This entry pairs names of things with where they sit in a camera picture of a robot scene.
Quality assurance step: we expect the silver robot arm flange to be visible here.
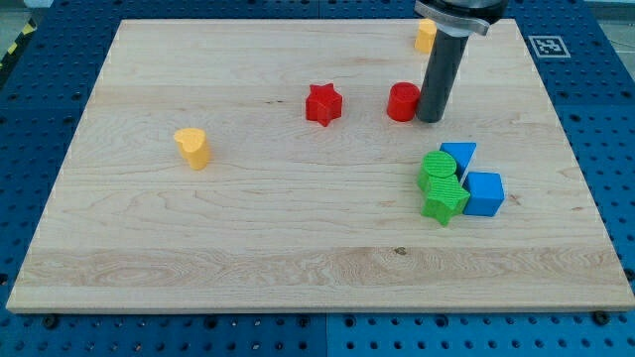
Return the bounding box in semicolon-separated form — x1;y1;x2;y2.
414;0;508;37

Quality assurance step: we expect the yellow hexagon block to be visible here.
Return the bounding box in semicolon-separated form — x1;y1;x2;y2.
414;19;437;54

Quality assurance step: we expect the red star block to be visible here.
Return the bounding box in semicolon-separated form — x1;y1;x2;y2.
306;83;343;127

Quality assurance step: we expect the light wooden board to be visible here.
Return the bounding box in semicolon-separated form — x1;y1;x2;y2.
7;20;634;314

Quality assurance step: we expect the red cylinder block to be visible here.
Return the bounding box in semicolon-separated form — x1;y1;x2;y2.
386;81;421;122

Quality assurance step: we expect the green cylinder block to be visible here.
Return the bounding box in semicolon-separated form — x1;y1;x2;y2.
417;151;457;190

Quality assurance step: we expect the green star block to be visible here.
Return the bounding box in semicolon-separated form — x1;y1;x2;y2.
419;176;470;226

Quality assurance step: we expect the yellow heart block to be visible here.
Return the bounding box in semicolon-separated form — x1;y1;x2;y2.
174;128;211;171

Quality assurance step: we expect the blue triangle block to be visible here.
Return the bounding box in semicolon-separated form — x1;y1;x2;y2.
441;142;477;181

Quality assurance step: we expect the blue cube block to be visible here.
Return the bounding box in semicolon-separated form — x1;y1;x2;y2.
463;172;505;217

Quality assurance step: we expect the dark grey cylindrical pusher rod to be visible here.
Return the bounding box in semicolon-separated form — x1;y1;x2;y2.
416;30;468;123

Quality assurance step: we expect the black white fiducial marker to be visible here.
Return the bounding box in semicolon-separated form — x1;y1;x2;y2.
529;35;571;59

